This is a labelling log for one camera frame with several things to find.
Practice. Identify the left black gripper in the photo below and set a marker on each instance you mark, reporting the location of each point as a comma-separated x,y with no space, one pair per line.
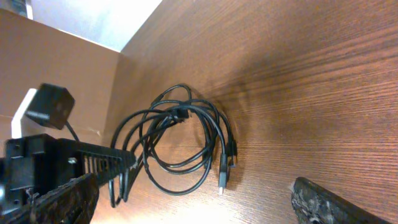
45,165

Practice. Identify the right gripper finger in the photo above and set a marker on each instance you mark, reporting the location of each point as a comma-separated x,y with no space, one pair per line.
314,204

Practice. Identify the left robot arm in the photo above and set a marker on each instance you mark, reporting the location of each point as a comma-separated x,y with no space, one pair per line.
22,127

